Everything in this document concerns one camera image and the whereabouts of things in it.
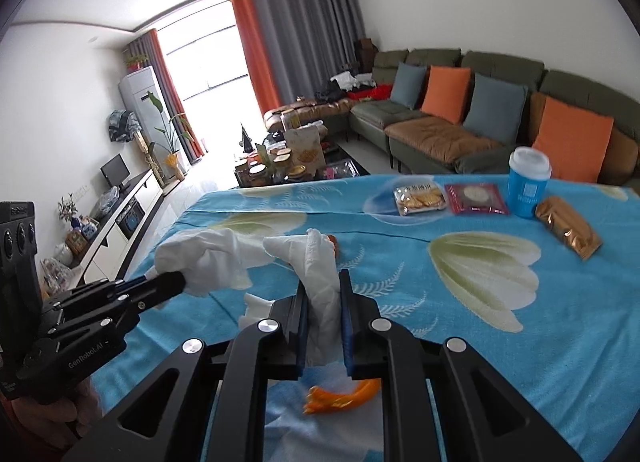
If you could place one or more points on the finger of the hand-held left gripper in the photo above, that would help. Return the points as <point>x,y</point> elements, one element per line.
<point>160,287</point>
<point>115,286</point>

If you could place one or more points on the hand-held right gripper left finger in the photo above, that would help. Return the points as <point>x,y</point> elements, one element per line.
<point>302,327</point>

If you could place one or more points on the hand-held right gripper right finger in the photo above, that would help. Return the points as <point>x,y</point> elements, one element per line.
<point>346,327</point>

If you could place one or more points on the white plastic bag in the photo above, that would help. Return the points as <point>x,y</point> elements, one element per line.
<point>320,282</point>

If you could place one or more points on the person's left hand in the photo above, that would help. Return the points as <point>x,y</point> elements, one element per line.
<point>45,422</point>

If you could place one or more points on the small white tissue piece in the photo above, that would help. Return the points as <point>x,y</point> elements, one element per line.
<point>257,309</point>

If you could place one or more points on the white tv cabinet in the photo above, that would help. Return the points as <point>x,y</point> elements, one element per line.
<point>130,222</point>

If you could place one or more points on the orange plastic strip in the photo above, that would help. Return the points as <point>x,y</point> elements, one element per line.
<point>345,399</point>

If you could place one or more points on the small orange peel piece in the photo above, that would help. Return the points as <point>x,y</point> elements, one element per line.
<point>331,244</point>

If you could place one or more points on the small vase with twigs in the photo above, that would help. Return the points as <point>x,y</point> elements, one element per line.
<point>68,209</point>

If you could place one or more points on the black monitor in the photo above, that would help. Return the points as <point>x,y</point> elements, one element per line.
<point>115,170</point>

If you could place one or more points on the yellow flower bunch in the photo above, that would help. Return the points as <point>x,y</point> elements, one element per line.
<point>173,165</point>

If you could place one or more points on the blue floral tablecloth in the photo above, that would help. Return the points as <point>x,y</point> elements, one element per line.
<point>475,342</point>

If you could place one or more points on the clear cracker packet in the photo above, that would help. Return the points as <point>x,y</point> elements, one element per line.
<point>420,198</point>

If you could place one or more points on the cluttered coffee table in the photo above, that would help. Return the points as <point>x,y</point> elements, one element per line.
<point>300,172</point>

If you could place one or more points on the tall green potted plant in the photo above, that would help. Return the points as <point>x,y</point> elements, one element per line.
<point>167,132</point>

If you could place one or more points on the dark patterned bag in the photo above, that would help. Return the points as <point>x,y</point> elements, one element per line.
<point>124,125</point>

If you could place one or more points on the red flat packet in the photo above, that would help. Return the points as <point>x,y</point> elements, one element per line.
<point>477,199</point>

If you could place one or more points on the white standing air conditioner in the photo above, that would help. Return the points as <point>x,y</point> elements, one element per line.
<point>140,102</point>

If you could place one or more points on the orange curtain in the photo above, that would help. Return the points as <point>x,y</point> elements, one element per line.
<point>255,57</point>
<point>175,92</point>

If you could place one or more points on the green sofa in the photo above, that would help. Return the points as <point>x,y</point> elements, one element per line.
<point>370,117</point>

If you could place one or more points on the brown sofa seat cover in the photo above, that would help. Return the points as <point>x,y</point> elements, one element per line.
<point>440,137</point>

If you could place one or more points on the small plant on air conditioner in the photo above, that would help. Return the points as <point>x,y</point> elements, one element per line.
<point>136,61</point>

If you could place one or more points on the blue cup with white lid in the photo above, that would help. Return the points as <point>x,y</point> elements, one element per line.
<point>527,182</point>

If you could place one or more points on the grey curtain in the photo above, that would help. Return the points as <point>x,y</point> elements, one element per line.
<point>142,50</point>
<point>310,42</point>

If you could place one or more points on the pile of clothes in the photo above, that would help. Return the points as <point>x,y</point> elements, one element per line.
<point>350,85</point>

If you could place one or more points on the gold snack packet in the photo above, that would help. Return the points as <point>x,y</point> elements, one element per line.
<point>567,227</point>

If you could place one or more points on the small blue-grey cushion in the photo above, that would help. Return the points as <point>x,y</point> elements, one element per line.
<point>407,85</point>

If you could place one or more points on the orange cushion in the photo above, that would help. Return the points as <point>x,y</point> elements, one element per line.
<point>445,92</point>
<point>572,140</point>

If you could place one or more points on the large blue-grey cushion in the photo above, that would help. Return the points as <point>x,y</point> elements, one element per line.
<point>495,107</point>

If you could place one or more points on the dark brown bag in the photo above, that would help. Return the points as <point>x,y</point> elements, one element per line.
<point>365,55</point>

